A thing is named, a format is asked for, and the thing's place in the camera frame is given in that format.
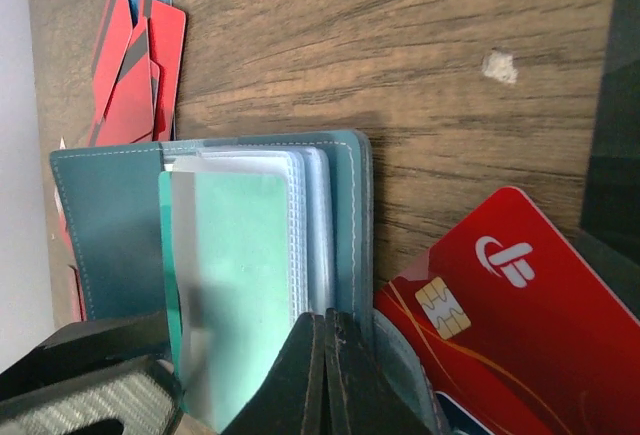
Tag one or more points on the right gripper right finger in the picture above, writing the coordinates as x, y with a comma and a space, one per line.
360, 399

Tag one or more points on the blue leather card holder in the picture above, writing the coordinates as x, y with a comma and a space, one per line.
110, 200

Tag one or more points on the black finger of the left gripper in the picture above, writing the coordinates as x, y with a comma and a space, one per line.
95, 377

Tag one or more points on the teal VIP card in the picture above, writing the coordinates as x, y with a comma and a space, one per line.
226, 263

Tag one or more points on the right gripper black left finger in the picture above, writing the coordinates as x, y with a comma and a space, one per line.
290, 400

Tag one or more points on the red VIP card centre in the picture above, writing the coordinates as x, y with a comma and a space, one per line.
516, 333

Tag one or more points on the red cards top left pile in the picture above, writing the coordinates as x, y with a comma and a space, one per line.
135, 72

